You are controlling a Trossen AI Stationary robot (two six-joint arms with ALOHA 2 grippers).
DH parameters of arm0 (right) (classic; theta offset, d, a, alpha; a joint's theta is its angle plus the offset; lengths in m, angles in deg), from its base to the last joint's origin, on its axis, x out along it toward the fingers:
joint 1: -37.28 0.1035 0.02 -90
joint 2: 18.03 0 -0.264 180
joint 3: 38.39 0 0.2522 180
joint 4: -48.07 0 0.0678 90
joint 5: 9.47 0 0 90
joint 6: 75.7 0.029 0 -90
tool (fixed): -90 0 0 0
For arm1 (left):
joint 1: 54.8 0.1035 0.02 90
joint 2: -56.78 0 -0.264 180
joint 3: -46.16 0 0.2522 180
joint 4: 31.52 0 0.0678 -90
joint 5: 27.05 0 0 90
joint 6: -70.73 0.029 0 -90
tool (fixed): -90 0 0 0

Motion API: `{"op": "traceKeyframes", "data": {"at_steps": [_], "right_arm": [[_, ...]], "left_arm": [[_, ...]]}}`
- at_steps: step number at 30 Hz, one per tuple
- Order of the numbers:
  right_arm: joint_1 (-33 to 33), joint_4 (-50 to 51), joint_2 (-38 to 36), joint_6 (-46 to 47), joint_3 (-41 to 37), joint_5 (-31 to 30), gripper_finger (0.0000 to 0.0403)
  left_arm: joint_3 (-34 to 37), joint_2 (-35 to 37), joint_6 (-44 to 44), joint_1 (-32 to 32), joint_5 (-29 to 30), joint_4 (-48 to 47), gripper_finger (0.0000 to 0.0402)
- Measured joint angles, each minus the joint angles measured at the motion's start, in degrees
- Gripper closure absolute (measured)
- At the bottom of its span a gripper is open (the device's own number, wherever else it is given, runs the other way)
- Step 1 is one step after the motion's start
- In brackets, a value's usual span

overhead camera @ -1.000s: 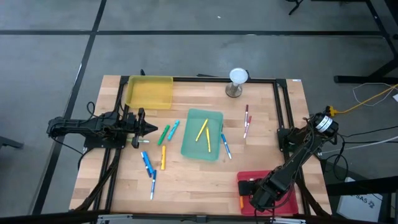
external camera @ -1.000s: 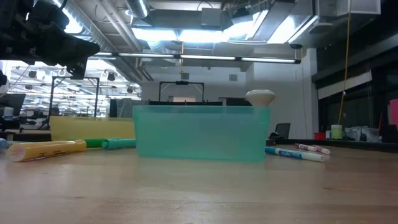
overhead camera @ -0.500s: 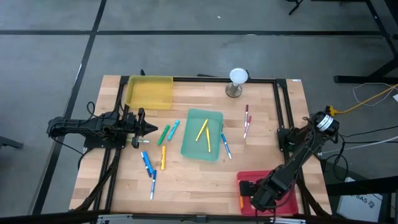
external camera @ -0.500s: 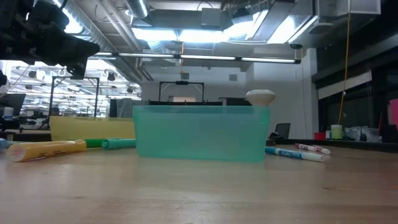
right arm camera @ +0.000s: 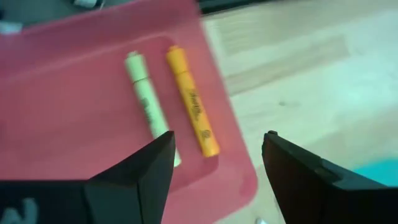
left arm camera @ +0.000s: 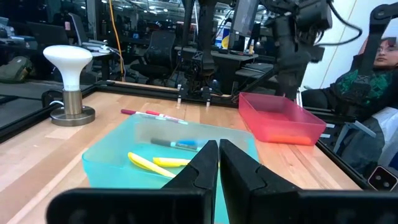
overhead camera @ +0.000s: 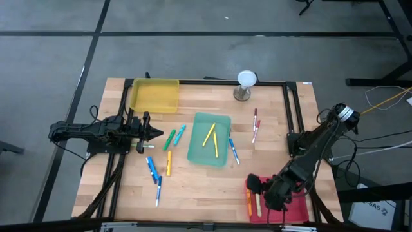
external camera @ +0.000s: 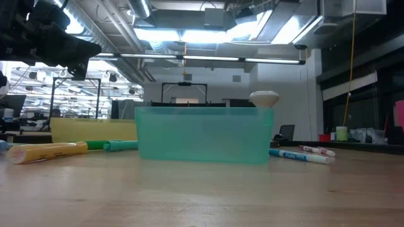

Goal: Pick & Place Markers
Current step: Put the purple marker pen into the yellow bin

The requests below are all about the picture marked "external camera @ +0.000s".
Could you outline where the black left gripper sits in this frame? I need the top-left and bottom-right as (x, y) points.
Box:
(0, 0), (102, 81)

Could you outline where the green thick marker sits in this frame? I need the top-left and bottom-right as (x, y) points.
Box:
(85, 140), (126, 151)

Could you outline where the green translucent plastic bin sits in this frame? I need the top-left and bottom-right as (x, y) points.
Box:
(134, 106), (275, 165)

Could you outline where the blue white thin marker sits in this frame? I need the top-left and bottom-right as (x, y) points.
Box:
(268, 148), (331, 165)

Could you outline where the dark red thin marker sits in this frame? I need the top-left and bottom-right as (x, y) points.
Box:
(298, 144), (323, 154)

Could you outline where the yellow translucent plastic bin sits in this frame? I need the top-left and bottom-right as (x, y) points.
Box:
(50, 117), (138, 143)

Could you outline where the computer monitor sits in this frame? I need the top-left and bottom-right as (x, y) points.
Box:
(0, 94), (27, 119)

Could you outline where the teal thick marker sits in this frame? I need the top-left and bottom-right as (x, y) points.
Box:
(103, 140), (139, 153)

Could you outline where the yellow-orange thick marker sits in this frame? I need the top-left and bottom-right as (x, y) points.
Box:
(6, 141), (89, 165)

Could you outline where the black overhead light bar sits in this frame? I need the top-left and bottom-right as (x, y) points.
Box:
(94, 52), (306, 66)

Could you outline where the grey ceiling box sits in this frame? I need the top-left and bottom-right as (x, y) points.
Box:
(204, 8), (226, 28)

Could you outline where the black office chair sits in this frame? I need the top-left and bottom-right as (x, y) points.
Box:
(279, 124), (297, 142)

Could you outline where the green white container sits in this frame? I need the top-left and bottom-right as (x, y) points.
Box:
(335, 125), (349, 142)

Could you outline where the red translucent plastic bin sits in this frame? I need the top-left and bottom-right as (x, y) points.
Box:
(396, 100), (404, 132)

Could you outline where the silver long air duct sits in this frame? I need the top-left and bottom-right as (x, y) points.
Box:
(52, 0), (117, 54)

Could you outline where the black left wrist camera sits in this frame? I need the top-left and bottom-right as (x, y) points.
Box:
(35, 1), (72, 33)

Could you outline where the distant black rig frame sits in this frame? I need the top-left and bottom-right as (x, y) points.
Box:
(52, 77), (102, 120)
(150, 81), (227, 108)

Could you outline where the yellow power cable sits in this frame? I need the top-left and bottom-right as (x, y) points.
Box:
(342, 0), (357, 127)

